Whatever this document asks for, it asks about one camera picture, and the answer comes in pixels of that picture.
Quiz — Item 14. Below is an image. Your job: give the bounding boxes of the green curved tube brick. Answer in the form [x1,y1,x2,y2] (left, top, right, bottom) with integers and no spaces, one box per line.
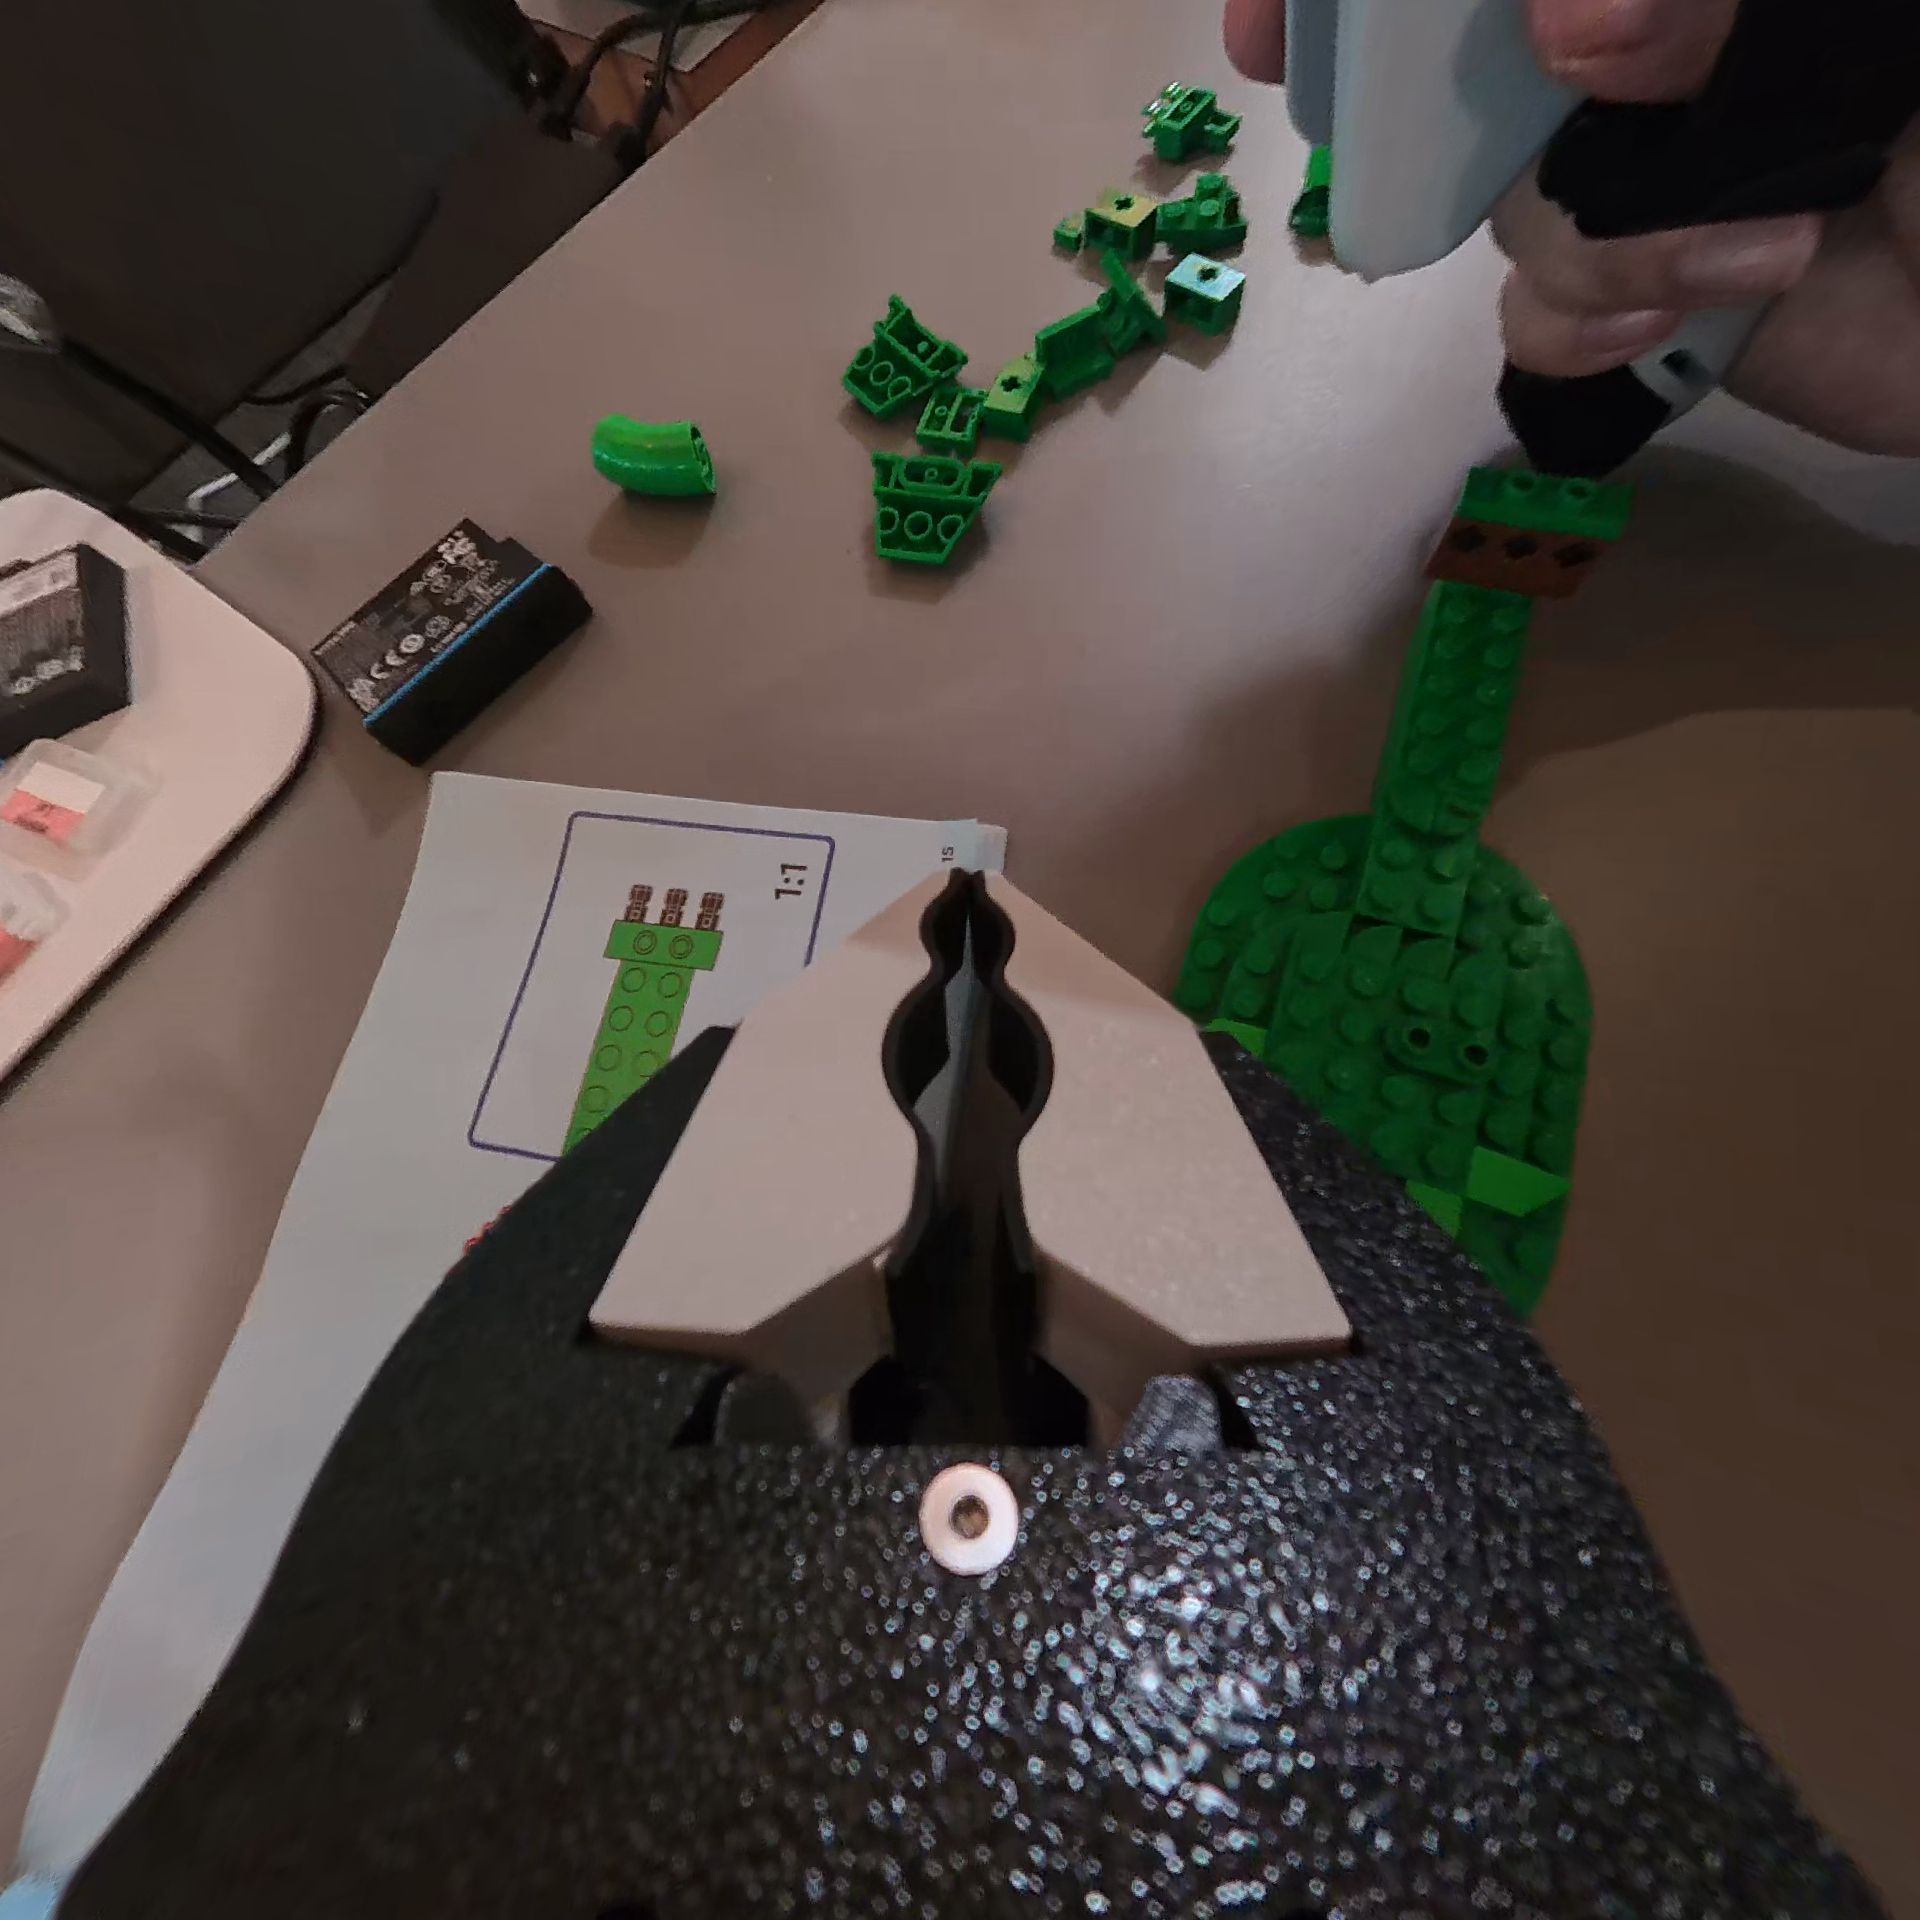
[588,413,720,501]

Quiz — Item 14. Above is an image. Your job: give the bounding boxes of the light blue instruction booklet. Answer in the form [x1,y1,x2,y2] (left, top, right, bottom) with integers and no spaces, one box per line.
[21,772,1009,1920]

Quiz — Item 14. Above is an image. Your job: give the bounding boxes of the pile of green bricks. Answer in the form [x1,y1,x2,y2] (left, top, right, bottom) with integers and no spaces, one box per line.
[839,82,1338,569]

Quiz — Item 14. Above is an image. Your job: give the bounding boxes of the green brick model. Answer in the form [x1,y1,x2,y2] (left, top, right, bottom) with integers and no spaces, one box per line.
[1172,581,1591,1326]

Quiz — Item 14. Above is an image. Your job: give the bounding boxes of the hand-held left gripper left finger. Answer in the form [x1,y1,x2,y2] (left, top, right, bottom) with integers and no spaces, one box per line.
[584,865,973,1434]

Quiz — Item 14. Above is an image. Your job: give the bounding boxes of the black camera battery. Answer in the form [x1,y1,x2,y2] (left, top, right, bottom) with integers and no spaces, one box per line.
[309,516,594,768]
[0,541,134,760]

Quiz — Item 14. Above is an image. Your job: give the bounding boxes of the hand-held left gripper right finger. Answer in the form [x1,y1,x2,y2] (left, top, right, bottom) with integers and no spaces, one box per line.
[971,865,1357,1446]

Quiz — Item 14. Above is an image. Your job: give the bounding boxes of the brown and green brick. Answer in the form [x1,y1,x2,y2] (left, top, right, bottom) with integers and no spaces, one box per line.
[1422,463,1638,602]

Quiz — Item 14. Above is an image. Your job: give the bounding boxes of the black cable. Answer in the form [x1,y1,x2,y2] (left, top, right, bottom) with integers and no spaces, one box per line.
[509,0,751,168]

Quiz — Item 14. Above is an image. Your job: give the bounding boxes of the clear memory card case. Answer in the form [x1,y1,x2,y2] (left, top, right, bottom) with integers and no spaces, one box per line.
[0,737,160,888]
[0,869,78,996]

